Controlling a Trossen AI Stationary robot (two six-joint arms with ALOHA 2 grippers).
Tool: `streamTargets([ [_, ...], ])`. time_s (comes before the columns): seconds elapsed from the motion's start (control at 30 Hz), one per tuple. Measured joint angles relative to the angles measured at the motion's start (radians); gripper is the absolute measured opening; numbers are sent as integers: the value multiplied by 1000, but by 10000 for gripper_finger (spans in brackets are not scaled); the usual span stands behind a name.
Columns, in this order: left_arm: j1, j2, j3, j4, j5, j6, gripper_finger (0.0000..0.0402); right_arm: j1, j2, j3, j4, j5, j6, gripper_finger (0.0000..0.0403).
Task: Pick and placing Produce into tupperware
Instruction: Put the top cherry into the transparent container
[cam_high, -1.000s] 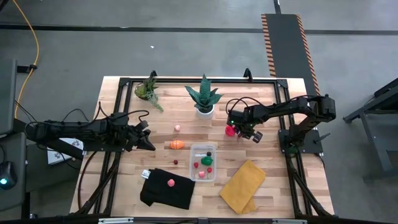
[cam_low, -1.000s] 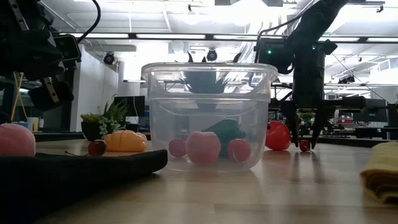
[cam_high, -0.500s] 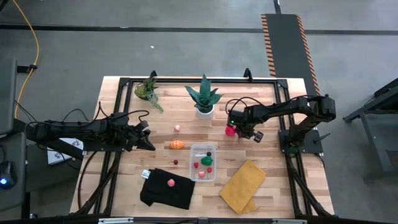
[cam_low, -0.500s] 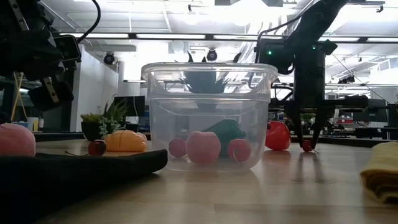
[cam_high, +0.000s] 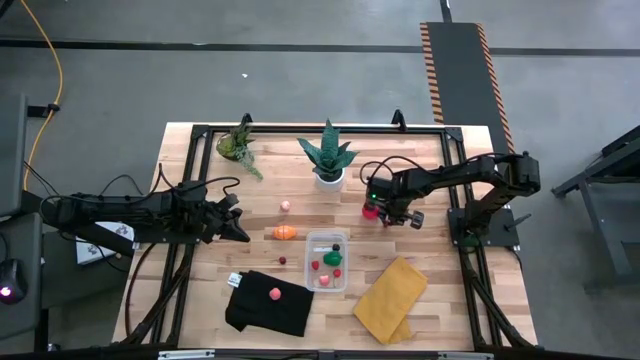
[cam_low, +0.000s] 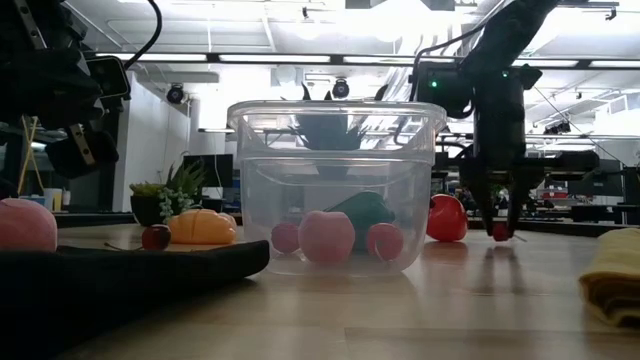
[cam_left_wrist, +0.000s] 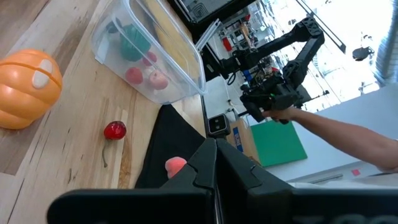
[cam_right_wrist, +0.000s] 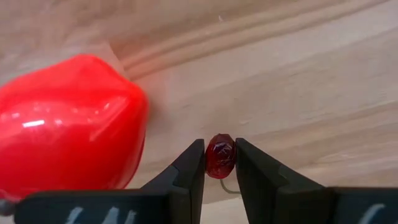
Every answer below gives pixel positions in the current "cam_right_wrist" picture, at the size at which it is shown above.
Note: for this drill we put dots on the red toy bell pepper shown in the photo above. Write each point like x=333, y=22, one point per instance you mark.
x=71, y=124

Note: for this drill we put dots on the dark red toy cherry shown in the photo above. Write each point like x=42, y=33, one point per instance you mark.
x=220, y=155

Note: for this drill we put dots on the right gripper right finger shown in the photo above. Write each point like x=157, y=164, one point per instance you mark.
x=264, y=193

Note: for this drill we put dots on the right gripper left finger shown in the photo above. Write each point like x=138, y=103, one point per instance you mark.
x=180, y=193

